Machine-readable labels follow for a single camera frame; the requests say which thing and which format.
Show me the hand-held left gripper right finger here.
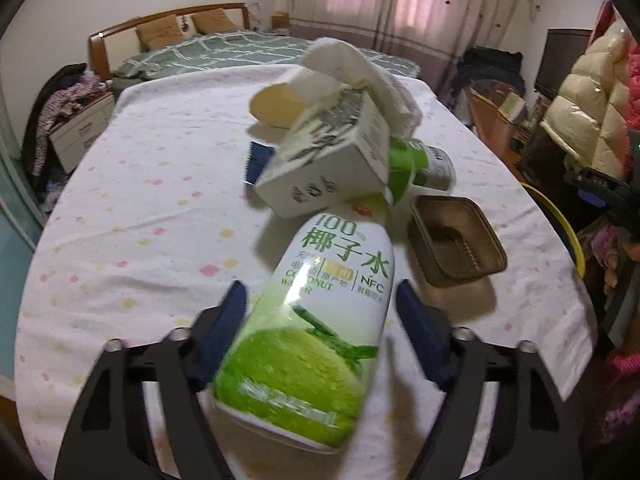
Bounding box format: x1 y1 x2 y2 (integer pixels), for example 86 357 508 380
395 277 586 480

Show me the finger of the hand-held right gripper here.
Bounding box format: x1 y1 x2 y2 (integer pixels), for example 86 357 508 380
564 169 632 208

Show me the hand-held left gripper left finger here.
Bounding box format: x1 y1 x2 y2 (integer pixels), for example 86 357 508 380
52 280 248 480

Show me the yellow rimmed blue bin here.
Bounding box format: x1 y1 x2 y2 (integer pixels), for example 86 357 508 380
522 182 586 278

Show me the green white coconut water bottle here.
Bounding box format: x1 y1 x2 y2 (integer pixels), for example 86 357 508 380
210 200 398 453

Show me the brown plastic tray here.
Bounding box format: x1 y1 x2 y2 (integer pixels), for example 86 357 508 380
407 196 508 288

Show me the white printed carton box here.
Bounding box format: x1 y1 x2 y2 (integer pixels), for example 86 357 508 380
254 87 393 218

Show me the white printed paper cup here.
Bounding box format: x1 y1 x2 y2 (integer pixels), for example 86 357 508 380
248 67 351 128

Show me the white down jacket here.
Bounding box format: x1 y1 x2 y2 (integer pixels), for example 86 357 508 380
540 20 636 181

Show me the wooden desk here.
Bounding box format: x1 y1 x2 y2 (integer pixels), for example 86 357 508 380
467 80 531 171

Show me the dotted white tablecloth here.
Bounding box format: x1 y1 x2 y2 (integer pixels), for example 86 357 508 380
15 62 598 480

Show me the black television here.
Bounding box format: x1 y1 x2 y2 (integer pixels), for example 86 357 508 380
535 29 593 101

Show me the dark bag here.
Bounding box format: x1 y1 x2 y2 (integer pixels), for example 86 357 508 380
457 47 523 106

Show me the blue packet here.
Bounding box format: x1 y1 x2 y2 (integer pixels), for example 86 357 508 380
242 141 275 188

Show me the person's pink fuzzy clothing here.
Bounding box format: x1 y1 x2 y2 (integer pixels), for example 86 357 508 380
602 347 640 461

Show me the green labelled can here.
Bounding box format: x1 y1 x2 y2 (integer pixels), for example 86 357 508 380
385 137 457 206

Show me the white nightstand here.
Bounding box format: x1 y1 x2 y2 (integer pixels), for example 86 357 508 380
47 92 117 173

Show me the white paper towel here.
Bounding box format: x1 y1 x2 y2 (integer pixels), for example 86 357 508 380
300 37 423 138

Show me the pink curtain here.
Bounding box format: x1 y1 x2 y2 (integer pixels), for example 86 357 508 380
290 0 526 91

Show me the bed with green quilt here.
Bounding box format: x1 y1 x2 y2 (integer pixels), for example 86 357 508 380
112 31 421 81

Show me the pile of clothes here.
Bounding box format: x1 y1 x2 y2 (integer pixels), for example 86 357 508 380
22 63 108 176

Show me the large brown pillow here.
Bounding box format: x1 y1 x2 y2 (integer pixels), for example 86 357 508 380
136 15 186 48

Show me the small brown pillow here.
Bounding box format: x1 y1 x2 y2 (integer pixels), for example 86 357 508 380
192 10 238 33

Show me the wooden bed headboard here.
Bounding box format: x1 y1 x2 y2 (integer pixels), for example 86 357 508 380
89 2 251 81

